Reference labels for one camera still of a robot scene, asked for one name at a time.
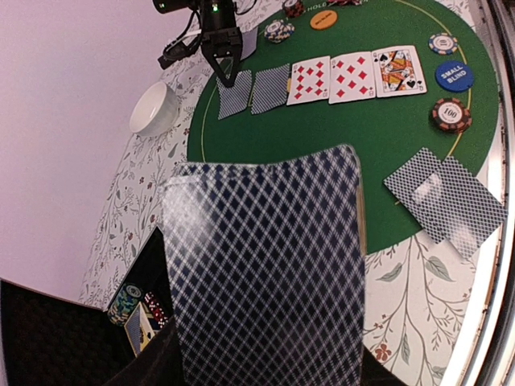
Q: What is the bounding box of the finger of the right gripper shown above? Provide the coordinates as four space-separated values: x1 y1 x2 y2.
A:
207 50 241 88

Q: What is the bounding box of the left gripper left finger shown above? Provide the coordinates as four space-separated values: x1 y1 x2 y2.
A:
106 318 185 386

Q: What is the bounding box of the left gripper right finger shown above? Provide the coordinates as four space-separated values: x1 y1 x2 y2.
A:
361 349 406 386

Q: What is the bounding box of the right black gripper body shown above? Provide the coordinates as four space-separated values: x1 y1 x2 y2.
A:
200 0 243 60

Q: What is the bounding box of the face-down card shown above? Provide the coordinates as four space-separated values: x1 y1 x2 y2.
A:
216 70 253 120
251 64 290 115

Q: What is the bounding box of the white chip stack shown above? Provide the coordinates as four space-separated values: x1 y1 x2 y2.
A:
428 32 459 55
264 20 295 43

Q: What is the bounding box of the red chip stack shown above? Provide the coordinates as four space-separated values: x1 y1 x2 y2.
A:
282 0 305 18
431 98 472 133

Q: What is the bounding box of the face-up diamonds card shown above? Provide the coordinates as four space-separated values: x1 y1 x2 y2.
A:
286 55 330 106
328 51 377 105

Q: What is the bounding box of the orange big blind button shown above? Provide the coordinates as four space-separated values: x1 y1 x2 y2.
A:
310 10 338 31

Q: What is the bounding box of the blue playing card deck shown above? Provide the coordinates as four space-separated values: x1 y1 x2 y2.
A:
160 145 365 385

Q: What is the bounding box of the face-up queen card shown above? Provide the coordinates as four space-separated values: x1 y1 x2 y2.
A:
371 45 427 98

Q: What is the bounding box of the dealt blue playing card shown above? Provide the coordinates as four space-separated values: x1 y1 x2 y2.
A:
412 156 508 259

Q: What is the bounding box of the blue small blind button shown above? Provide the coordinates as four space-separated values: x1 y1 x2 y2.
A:
435 60 475 92

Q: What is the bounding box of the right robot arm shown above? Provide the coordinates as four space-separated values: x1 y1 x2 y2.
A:
153 0 250 88

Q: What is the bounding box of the card deck in case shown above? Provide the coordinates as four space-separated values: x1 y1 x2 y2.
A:
124 302 161 356

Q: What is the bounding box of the red and black dice row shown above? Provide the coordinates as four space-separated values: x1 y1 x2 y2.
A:
143 291 170 331

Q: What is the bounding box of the poker chips back row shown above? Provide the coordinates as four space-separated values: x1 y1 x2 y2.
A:
107 283 143 326

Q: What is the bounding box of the white ceramic bowl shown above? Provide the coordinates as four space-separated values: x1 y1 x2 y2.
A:
129 82 180 137

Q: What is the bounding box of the aluminium poker chip case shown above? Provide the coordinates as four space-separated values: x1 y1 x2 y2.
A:
0 224 178 386

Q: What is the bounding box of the round green poker mat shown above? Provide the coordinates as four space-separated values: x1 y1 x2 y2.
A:
187 1 498 252

